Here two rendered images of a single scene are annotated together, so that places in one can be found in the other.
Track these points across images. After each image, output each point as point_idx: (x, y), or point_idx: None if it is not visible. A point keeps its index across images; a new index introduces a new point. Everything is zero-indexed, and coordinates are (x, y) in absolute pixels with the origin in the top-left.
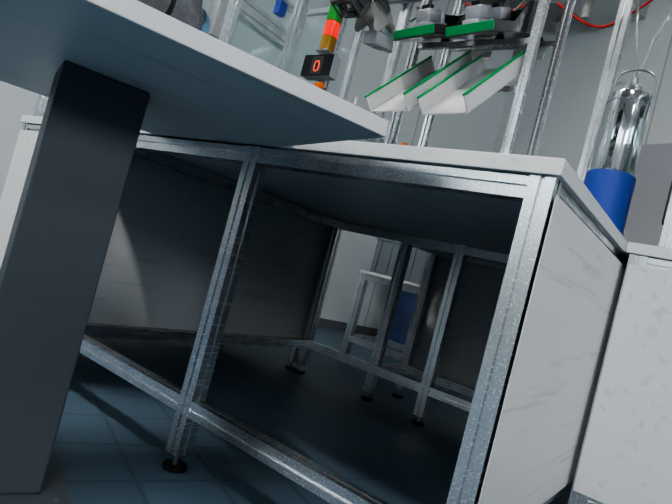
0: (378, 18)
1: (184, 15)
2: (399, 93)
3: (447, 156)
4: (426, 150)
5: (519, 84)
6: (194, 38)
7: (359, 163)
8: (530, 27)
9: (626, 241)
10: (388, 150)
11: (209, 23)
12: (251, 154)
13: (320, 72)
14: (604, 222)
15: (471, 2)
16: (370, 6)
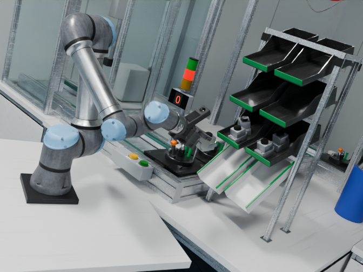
0: (203, 143)
1: (89, 150)
2: (220, 162)
3: (225, 263)
4: (216, 253)
5: (286, 185)
6: (90, 271)
7: (185, 237)
8: (298, 148)
9: (351, 246)
10: (198, 242)
11: (105, 139)
12: None
13: (180, 105)
14: (322, 269)
15: (260, 141)
16: (199, 139)
